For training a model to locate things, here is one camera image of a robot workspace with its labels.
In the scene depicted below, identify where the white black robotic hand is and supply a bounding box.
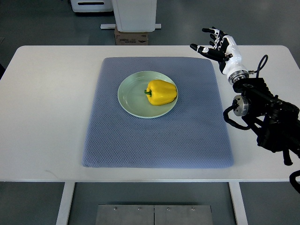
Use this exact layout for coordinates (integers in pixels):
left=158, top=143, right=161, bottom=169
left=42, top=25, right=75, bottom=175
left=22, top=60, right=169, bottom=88
left=190, top=27, right=248, bottom=76

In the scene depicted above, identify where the yellow bell pepper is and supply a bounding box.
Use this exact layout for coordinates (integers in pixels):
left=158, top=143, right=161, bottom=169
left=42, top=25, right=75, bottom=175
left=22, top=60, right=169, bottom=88
left=144, top=80, right=177, bottom=106

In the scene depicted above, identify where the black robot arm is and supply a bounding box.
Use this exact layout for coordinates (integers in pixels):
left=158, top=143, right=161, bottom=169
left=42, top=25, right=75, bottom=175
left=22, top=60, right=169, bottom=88
left=223, top=55, right=300, bottom=166

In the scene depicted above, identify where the light green plate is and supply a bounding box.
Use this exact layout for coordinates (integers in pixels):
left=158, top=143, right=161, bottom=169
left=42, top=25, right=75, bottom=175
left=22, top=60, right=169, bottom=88
left=118, top=71, right=178, bottom=119

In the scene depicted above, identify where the blue-grey textured mat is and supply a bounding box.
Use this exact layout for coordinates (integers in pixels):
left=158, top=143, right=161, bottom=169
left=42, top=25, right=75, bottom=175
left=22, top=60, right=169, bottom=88
left=82, top=57, right=234, bottom=169

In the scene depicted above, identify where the cardboard box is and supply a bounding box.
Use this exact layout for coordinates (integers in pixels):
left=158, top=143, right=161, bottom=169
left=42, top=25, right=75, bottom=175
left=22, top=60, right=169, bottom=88
left=114, top=27, right=148, bottom=45

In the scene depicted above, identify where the white cabinet with slot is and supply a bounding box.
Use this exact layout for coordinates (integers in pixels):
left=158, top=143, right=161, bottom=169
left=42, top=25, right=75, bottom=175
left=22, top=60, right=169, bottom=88
left=70, top=0, right=113, bottom=13

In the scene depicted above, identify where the white pedestal machine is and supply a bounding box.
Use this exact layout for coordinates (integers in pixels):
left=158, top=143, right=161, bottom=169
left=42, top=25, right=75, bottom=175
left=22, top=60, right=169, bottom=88
left=100, top=0, right=162, bottom=33

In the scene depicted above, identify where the grey metal base plate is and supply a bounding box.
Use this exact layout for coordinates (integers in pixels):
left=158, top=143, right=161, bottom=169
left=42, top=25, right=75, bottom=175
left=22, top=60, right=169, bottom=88
left=96, top=205, right=213, bottom=225

